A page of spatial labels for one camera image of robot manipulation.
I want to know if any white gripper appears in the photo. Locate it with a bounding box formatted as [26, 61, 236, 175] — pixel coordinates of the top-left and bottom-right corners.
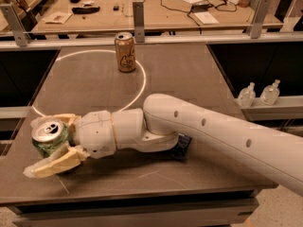
[23, 111, 116, 179]

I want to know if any green soda can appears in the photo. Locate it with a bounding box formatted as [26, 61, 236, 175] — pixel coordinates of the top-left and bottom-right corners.
[30, 117, 69, 158]

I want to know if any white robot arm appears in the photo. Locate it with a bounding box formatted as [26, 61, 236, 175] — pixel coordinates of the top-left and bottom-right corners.
[24, 94, 303, 196]

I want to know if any gold soda can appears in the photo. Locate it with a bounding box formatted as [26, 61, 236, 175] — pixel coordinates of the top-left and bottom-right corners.
[115, 32, 136, 73]

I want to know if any dark blue snack packet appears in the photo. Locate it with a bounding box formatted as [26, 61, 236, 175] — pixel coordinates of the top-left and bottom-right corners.
[170, 134, 191, 160]

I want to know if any paper envelope on desk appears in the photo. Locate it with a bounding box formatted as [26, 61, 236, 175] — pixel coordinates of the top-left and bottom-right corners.
[43, 11, 72, 25]

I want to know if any black tool on desk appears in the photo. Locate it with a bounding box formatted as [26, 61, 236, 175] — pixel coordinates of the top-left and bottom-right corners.
[72, 7, 100, 14]

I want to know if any small black block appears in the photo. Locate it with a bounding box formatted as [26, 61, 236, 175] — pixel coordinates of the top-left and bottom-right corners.
[113, 5, 119, 11]

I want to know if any wooden background desk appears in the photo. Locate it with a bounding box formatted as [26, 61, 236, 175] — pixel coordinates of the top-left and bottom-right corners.
[31, 0, 284, 36]

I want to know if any clear plastic bottle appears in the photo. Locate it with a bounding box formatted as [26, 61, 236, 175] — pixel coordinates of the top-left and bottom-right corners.
[237, 82, 256, 108]
[260, 79, 280, 105]

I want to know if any white card on desk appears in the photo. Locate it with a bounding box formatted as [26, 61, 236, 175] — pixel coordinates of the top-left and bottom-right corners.
[194, 11, 218, 25]

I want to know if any left metal bracket post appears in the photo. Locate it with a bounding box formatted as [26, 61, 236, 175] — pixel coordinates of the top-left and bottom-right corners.
[0, 4, 31, 47]

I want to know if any black cable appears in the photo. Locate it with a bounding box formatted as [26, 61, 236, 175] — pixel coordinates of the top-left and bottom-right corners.
[160, 0, 239, 27]

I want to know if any metal rail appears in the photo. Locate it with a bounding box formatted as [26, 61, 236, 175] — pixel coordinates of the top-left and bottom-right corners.
[0, 31, 303, 51]

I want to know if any right metal bracket post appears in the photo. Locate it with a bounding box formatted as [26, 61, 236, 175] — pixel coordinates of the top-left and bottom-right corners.
[247, 0, 272, 39]

